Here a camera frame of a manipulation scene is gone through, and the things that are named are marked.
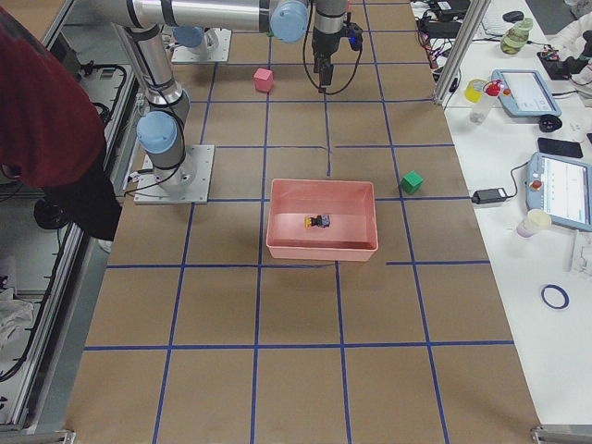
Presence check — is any green glass jar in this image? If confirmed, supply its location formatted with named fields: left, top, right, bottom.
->
left=500, top=18, right=533, bottom=56

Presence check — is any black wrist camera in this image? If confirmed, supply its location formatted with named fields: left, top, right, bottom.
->
left=347, top=22, right=364, bottom=52

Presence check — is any blue tape ring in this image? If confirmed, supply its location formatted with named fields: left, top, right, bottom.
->
left=540, top=284, right=570, bottom=310

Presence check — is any pink plastic bin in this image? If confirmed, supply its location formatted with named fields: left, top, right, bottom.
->
left=265, top=179, right=378, bottom=262

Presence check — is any black smartphone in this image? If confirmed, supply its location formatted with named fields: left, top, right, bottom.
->
left=537, top=138, right=583, bottom=159

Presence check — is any near teach pendant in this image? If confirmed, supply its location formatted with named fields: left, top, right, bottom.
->
left=525, top=153, right=591, bottom=232

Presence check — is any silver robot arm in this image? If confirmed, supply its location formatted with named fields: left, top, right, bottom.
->
left=91, top=1, right=363, bottom=132
left=172, top=26, right=219, bottom=53

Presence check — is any far teach pendant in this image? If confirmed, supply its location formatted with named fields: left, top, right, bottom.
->
left=491, top=69, right=561, bottom=117

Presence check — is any black power adapter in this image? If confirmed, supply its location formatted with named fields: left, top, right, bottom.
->
left=471, top=188, right=509, bottom=204

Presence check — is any yellow tape roll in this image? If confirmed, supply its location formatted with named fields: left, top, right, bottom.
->
left=464, top=79, right=488, bottom=104

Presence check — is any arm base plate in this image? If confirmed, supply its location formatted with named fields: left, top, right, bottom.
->
left=171, top=27, right=232, bottom=65
left=132, top=145, right=215, bottom=204

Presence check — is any aluminium frame post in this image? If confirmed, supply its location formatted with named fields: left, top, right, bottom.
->
left=433, top=0, right=490, bottom=105

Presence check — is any pink cube near centre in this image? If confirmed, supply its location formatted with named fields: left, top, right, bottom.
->
left=253, top=68, right=274, bottom=93

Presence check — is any white paper cup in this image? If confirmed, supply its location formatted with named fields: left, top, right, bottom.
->
left=516, top=209, right=552, bottom=238

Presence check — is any green cube near right side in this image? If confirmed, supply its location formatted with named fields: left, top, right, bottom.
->
left=400, top=170, right=424, bottom=194

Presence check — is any person in red shirt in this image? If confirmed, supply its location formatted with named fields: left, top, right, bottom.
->
left=1, top=10, right=121, bottom=241

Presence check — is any yellow black push button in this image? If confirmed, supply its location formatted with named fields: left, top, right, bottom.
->
left=304, top=215, right=330, bottom=228

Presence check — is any clear squeeze bottle red cap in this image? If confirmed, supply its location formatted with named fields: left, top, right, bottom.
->
left=469, top=79, right=504, bottom=125

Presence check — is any teach pendant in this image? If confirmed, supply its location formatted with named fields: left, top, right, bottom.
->
left=491, top=69, right=561, bottom=117
left=525, top=153, right=591, bottom=232

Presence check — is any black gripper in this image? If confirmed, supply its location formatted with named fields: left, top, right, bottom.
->
left=312, top=31, right=347, bottom=87

